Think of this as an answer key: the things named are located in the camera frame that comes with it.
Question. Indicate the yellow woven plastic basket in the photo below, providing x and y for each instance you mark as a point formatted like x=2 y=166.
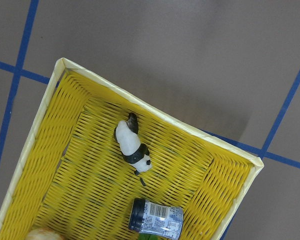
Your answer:
x=71 y=177

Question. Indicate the black white panda figurine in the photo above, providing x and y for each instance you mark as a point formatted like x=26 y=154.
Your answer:
x=133 y=151

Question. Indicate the bread roll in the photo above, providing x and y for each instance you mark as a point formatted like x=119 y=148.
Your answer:
x=44 y=233

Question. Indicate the orange toy carrot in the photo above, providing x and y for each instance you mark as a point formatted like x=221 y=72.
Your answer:
x=147 y=236

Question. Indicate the small dark labelled jar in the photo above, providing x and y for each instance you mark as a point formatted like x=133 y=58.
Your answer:
x=147 y=217

